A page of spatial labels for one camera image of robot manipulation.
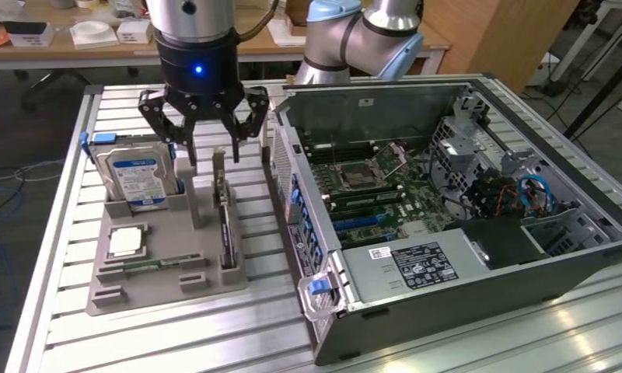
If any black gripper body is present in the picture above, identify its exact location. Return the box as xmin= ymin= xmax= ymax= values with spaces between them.
xmin=154 ymin=30 xmax=243 ymax=118

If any black graphics card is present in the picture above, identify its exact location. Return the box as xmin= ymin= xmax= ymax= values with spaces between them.
xmin=211 ymin=146 xmax=239 ymax=273

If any white cardboard box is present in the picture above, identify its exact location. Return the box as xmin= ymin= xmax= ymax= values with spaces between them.
xmin=116 ymin=21 xmax=155 ymax=44

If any hard disk in blue caddy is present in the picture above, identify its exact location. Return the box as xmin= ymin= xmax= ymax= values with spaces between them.
xmin=80 ymin=131 xmax=182 ymax=214

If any white paper stack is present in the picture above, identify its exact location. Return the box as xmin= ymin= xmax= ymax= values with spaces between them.
xmin=266 ymin=17 xmax=309 ymax=48

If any white square holder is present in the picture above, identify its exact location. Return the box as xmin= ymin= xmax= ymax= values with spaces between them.
xmin=70 ymin=21 xmax=119 ymax=51

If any black office chair base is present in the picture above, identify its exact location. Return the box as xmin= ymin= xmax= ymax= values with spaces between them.
xmin=12 ymin=68 xmax=92 ymax=113

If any CPU socket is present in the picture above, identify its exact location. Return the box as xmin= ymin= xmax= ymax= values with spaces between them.
xmin=337 ymin=157 xmax=392 ymax=193

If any wooden desk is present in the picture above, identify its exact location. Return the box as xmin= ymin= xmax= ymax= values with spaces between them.
xmin=0 ymin=0 xmax=453 ymax=71

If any metal socket cover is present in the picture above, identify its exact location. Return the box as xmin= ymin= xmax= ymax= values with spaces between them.
xmin=373 ymin=140 xmax=414 ymax=166

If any RAM stick with white label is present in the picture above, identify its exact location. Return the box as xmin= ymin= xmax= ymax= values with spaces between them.
xmin=329 ymin=189 xmax=405 ymax=210

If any grey parts rack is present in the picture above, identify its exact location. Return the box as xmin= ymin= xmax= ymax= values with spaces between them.
xmin=86 ymin=157 xmax=251 ymax=316

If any silver CPU chip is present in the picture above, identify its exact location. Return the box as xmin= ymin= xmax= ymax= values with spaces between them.
xmin=107 ymin=228 xmax=147 ymax=258

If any white box with black lid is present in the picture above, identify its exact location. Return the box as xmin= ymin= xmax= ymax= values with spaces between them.
xmin=3 ymin=21 xmax=58 ymax=48

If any green RAM stick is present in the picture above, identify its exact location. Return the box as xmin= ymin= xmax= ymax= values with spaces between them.
xmin=123 ymin=254 xmax=202 ymax=274

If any green motherboard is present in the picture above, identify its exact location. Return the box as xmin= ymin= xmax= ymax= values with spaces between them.
xmin=303 ymin=131 xmax=468 ymax=250

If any metal drive cage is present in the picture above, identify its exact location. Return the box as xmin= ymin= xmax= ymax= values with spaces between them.
xmin=429 ymin=92 xmax=505 ymax=188

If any blue case latch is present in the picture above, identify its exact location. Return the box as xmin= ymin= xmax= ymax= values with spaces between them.
xmin=309 ymin=273 xmax=334 ymax=299

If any grey power supply unit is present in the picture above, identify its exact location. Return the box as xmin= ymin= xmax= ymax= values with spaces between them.
xmin=339 ymin=228 xmax=492 ymax=312

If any wooden cabinet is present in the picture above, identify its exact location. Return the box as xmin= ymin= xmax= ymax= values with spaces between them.
xmin=466 ymin=0 xmax=592 ymax=95

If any open black PC case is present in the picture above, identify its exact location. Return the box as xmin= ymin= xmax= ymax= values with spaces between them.
xmin=262 ymin=72 xmax=622 ymax=367

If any black stand leg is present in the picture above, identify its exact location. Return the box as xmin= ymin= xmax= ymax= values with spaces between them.
xmin=563 ymin=34 xmax=622 ymax=141

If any beige arm hose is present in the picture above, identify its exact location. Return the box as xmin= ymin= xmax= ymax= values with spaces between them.
xmin=237 ymin=0 xmax=282 ymax=40

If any blue floor cable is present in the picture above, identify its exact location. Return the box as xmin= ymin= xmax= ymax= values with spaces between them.
xmin=0 ymin=155 xmax=58 ymax=331

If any blue wire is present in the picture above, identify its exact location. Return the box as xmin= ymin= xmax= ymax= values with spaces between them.
xmin=517 ymin=175 xmax=557 ymax=219

